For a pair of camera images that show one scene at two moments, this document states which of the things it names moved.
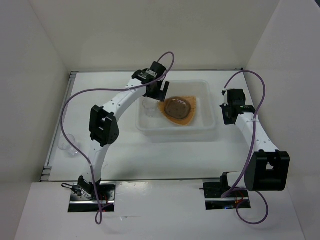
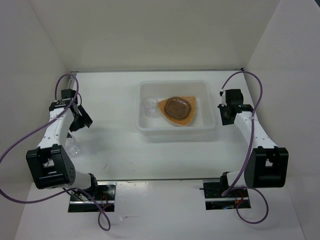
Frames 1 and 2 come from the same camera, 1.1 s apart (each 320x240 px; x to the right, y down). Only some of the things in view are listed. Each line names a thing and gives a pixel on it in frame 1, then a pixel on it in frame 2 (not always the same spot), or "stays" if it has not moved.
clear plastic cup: (150, 105) stays
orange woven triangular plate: (180, 109) stays
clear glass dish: (177, 109) stays
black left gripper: (159, 95) to (84, 120)
